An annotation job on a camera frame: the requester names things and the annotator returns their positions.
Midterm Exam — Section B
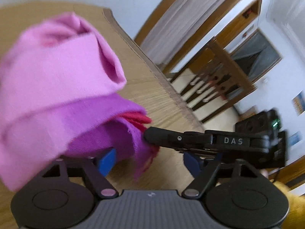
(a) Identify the white curtain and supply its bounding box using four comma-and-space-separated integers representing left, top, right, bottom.
140, 0, 225, 64

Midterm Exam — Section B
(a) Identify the wooden framed picture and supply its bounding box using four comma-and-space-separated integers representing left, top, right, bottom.
231, 30, 282, 83

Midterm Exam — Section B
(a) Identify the pink purple gradient garment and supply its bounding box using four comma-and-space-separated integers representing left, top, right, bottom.
1, 12, 159, 191

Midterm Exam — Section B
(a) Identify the wooden chair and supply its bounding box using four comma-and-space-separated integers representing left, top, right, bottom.
170, 37, 255, 123

